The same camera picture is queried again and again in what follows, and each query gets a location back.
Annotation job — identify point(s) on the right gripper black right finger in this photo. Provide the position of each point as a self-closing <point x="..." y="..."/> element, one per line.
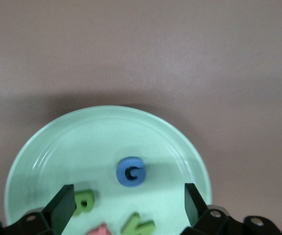
<point x="199" y="215"/>

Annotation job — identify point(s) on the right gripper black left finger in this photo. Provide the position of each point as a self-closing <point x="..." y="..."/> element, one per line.
<point x="60" y="210"/>

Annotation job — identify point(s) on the green foam letter B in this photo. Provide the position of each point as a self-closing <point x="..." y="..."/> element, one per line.
<point x="92" y="207"/>

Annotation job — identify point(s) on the pink foam letter Q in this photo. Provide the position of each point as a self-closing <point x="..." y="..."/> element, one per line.
<point x="100" y="231"/>

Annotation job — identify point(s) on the green foam letter W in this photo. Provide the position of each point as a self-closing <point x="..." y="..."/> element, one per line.
<point x="131" y="225"/>

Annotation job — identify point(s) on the blue foam letter G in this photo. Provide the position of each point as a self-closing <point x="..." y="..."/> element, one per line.
<point x="121" y="174"/>

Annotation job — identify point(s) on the light green plate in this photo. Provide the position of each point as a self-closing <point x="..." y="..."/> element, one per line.
<point x="82" y="151"/>

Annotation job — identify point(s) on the brown table cover mat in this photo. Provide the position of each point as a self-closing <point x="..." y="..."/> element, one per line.
<point x="140" y="49"/>

